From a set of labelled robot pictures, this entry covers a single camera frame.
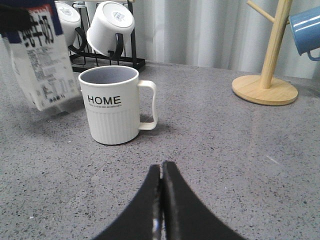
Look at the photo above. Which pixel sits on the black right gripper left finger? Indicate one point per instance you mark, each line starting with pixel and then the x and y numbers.
pixel 143 217

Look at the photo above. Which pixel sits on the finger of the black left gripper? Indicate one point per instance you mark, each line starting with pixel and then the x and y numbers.
pixel 14 19

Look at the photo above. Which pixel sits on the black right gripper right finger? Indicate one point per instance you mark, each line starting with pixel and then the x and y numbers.
pixel 185 216

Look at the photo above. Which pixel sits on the white blue milk carton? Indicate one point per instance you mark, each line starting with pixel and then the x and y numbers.
pixel 39 56

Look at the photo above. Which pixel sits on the white HOME cup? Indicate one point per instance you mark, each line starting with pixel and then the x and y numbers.
pixel 111 96

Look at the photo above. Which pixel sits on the left white hanging mug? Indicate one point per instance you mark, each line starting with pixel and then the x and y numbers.
pixel 70 21

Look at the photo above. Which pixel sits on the white hanging mug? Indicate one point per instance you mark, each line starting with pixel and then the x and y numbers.
pixel 70 21
pixel 111 28

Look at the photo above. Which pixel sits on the right white hanging mug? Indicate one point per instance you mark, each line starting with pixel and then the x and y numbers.
pixel 111 28

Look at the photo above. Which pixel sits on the wooden mug tree stand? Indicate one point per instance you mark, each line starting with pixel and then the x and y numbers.
pixel 265 89

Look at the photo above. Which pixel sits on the blue enamel mug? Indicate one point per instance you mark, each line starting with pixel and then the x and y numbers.
pixel 305 28

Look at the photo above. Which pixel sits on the black wire mug rack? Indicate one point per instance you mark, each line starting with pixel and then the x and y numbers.
pixel 89 58

